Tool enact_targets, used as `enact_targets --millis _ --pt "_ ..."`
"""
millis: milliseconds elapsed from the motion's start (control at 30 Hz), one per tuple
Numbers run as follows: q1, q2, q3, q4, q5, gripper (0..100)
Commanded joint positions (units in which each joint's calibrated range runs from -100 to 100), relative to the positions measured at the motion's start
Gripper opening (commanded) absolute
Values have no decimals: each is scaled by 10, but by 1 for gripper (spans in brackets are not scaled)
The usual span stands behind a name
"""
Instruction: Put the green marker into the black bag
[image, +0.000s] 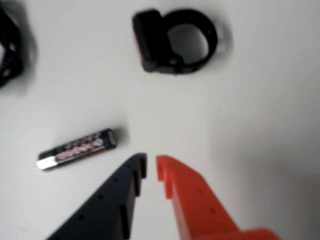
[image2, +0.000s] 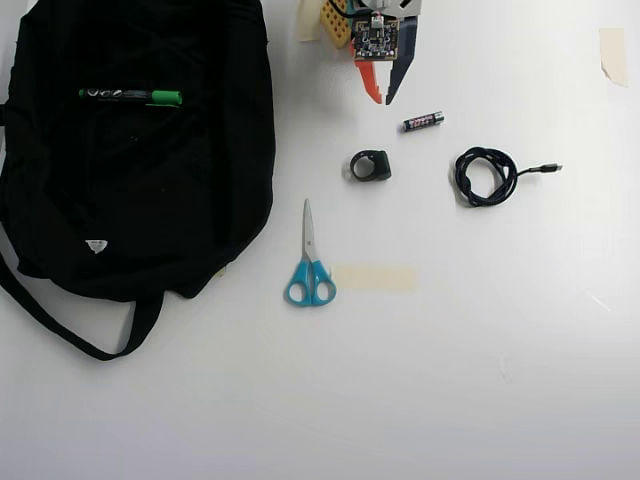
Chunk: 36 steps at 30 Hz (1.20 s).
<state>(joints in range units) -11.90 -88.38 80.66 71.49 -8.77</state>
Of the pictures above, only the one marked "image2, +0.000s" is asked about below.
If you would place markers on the yellow perforated block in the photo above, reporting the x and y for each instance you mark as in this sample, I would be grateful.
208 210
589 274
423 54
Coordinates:
334 25

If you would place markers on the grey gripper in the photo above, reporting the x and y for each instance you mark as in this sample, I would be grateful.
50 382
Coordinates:
403 70

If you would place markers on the camera circuit board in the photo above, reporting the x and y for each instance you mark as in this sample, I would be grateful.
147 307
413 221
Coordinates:
375 40

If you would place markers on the narrow beige masking tape piece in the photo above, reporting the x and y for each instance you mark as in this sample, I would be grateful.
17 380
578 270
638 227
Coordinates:
307 25

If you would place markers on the torn beige masking tape piece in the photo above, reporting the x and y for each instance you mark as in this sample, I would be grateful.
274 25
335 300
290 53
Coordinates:
614 55

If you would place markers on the black cylindrical battery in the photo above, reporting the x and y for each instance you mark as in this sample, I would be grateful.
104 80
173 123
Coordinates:
422 121

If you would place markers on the green marker with black barrel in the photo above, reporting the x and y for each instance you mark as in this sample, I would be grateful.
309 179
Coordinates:
130 96

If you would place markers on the black fabric bag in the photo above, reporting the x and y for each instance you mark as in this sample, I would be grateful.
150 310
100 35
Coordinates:
125 175

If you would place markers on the long beige masking tape strip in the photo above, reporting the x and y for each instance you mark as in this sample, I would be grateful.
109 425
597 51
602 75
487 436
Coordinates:
375 278

